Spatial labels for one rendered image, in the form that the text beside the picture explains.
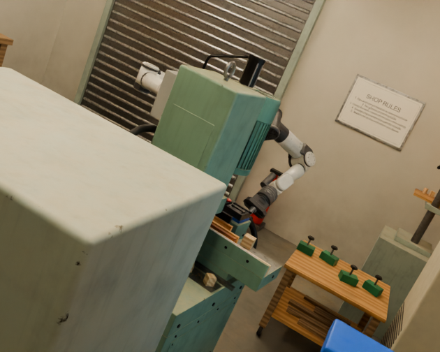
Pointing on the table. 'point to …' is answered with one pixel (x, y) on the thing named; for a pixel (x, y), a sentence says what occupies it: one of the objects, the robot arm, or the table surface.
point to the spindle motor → (258, 134)
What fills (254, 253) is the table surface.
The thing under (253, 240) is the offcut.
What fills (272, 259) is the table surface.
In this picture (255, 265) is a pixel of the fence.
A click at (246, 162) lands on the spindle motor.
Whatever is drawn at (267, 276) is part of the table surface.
